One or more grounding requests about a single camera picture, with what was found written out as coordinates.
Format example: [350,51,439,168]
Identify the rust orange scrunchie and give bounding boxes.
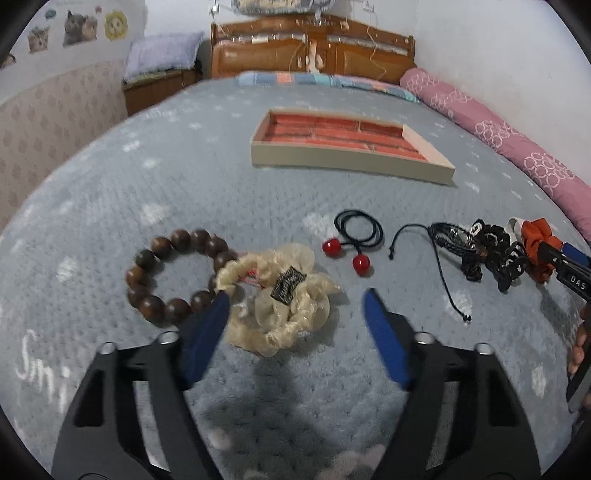
[520,218,565,284]

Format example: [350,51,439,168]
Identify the yellow flower cat sticker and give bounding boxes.
[104,10,128,41]

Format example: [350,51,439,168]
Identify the cream organza scrunchie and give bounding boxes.
[215,243,341,357]

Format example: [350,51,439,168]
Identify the black braided cord bracelet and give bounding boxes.
[387,221,486,323]

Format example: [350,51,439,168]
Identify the beige tray with red lining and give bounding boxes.
[250,109,456,186]

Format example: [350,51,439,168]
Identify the black hair tie red beads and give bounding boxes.
[322,209,385,277]

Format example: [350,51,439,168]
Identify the striped pillow left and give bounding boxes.
[235,71,342,88]

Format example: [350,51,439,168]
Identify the floral quilt window cover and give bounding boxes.
[231,0,335,16]

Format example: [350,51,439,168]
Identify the tabby kitten wall sticker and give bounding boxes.
[27,26,50,54]

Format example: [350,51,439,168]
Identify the pink rolled quilt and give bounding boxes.
[400,68,590,240]

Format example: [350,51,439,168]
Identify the grey smile bedspread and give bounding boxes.
[1,79,586,479]

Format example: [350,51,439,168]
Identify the grey cats wall sticker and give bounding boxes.
[63,11,98,47]

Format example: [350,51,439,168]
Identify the lavender dotted cushion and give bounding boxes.
[123,31,205,83]

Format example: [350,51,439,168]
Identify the hamster cat wall sticker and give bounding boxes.
[0,54,16,69]

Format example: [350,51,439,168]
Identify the wooden headboard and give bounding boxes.
[211,14,416,85]

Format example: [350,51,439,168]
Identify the wooden nightstand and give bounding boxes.
[122,70,204,117]

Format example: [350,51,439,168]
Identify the yellow charging cable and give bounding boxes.
[365,22,388,84]

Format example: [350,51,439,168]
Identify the brown wooden bead bracelet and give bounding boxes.
[125,228,240,325]

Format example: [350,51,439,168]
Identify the black scrunchie band watch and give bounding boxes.
[470,219,528,294]

